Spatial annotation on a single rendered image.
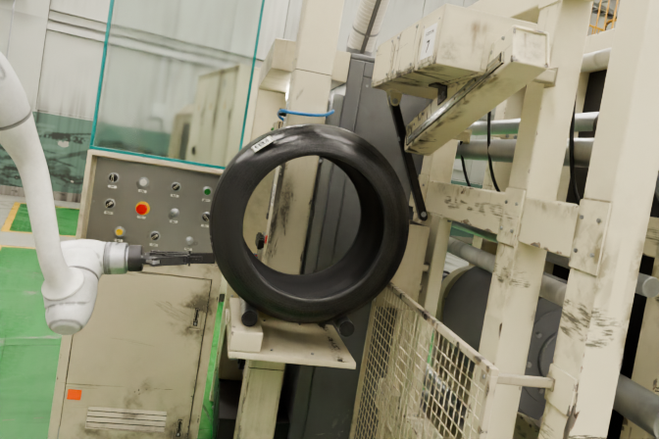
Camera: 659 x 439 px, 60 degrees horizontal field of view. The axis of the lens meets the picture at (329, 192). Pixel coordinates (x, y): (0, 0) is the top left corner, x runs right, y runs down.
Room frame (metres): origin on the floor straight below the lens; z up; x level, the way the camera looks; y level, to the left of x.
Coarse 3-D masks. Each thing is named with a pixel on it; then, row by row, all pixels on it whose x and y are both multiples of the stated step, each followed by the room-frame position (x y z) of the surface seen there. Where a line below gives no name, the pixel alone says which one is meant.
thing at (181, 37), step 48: (144, 0) 2.13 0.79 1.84; (192, 0) 2.16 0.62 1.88; (240, 0) 2.20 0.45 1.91; (144, 48) 2.13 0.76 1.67; (192, 48) 2.17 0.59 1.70; (240, 48) 2.20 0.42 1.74; (96, 96) 2.10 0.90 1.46; (144, 96) 2.14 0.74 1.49; (192, 96) 2.17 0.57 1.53; (240, 96) 2.21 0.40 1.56; (96, 144) 2.11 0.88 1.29; (144, 144) 2.14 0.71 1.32; (192, 144) 2.18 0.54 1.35; (240, 144) 2.21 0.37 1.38
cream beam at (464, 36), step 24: (456, 24) 1.38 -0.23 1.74; (480, 24) 1.40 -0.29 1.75; (504, 24) 1.41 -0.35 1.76; (528, 24) 1.42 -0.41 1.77; (384, 48) 1.86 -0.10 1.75; (408, 48) 1.60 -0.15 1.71; (456, 48) 1.39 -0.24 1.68; (480, 48) 1.40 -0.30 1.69; (384, 72) 1.81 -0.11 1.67; (408, 72) 1.58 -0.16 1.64; (432, 72) 1.49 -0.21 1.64; (456, 72) 1.44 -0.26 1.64; (480, 72) 1.40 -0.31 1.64; (432, 96) 1.94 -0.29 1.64
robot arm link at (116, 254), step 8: (112, 248) 1.55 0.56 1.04; (120, 248) 1.56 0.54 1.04; (104, 256) 1.54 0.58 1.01; (112, 256) 1.54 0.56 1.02; (120, 256) 1.54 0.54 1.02; (104, 264) 1.53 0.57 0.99; (112, 264) 1.54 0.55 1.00; (120, 264) 1.54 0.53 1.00; (112, 272) 1.56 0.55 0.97; (120, 272) 1.56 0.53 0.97
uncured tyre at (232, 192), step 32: (288, 128) 1.59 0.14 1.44; (320, 128) 1.59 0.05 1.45; (256, 160) 1.54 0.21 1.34; (288, 160) 1.54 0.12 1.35; (352, 160) 1.58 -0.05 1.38; (384, 160) 1.63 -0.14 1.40; (224, 192) 1.54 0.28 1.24; (384, 192) 1.60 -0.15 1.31; (224, 224) 1.52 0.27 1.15; (384, 224) 1.62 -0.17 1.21; (224, 256) 1.54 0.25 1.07; (352, 256) 1.87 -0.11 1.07; (384, 256) 1.61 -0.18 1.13; (256, 288) 1.54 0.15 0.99; (288, 288) 1.83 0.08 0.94; (320, 288) 1.85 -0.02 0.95; (352, 288) 1.59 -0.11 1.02; (288, 320) 1.60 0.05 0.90; (320, 320) 1.61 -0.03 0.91
